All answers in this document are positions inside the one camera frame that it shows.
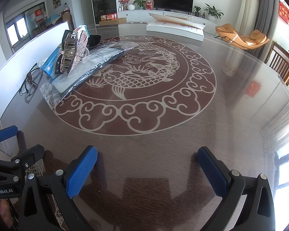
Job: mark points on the yellow printed carton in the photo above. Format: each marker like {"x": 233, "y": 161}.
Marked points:
{"x": 103, "y": 17}

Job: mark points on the black television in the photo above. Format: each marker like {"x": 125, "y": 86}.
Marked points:
{"x": 173, "y": 1}

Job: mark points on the grey curtain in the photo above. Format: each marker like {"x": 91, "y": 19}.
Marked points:
{"x": 267, "y": 16}

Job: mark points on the beige oval floor cushion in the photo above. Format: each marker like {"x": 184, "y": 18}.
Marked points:
{"x": 137, "y": 22}

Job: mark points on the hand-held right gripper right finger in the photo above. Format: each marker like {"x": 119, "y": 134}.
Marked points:
{"x": 214, "y": 173}

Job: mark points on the black fuzzy hair accessory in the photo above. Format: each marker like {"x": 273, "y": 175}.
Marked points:
{"x": 94, "y": 41}

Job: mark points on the tall dark display cabinet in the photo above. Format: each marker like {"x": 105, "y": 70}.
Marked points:
{"x": 103, "y": 2}

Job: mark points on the wooden dining chair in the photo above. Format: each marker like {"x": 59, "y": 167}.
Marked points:
{"x": 67, "y": 18}

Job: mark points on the brown cardboard box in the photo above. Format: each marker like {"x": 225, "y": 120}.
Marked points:
{"x": 113, "y": 21}

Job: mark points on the sliding glass door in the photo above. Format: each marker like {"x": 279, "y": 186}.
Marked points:
{"x": 21, "y": 26}

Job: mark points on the wooden slatted chair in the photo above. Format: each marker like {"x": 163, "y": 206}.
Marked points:
{"x": 279, "y": 62}

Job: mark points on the rhinestone hair claw clip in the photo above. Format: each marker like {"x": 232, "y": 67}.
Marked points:
{"x": 72, "y": 50}

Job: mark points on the red wall hanging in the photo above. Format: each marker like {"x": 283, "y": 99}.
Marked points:
{"x": 284, "y": 13}

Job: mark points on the white television cabinet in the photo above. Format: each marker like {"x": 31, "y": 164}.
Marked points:
{"x": 134, "y": 15}

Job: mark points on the phone case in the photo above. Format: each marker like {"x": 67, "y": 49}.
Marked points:
{"x": 86, "y": 72}

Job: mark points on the large water bottle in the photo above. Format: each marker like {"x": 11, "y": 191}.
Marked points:
{"x": 66, "y": 7}

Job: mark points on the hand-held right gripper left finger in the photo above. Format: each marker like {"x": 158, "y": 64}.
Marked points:
{"x": 81, "y": 170}

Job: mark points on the large plant in white pot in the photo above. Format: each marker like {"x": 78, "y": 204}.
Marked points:
{"x": 213, "y": 13}

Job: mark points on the red flower arrangement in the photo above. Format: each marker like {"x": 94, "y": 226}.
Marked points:
{"x": 124, "y": 2}

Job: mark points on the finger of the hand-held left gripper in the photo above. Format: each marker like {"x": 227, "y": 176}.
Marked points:
{"x": 6, "y": 133}
{"x": 33, "y": 152}

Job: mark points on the green leafy potted plant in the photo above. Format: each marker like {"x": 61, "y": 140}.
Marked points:
{"x": 141, "y": 3}

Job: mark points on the black-framed eyeglasses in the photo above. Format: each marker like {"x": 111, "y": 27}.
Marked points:
{"x": 27, "y": 77}

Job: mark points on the red gift box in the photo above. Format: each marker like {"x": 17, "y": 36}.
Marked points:
{"x": 149, "y": 6}

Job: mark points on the white round vase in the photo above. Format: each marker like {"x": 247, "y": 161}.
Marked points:
{"x": 131, "y": 7}

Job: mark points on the small plant in dark pot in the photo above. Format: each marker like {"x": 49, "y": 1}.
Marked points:
{"x": 197, "y": 11}

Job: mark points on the orange printed carton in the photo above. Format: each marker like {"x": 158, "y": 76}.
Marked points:
{"x": 112, "y": 16}

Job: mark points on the red door poster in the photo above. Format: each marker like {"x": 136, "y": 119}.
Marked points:
{"x": 39, "y": 15}

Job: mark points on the flat white box with flap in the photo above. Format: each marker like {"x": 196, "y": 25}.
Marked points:
{"x": 173, "y": 30}

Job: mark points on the orange lounge chair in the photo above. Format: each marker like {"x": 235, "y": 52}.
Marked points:
{"x": 240, "y": 37}

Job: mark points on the white door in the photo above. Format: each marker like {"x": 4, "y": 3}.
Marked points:
{"x": 85, "y": 3}

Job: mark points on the large white storage box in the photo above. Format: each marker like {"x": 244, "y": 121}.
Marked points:
{"x": 14, "y": 77}

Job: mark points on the blue and white packet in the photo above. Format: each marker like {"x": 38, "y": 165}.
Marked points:
{"x": 49, "y": 65}

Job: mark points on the covered standing air conditioner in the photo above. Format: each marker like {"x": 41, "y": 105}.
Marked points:
{"x": 246, "y": 7}

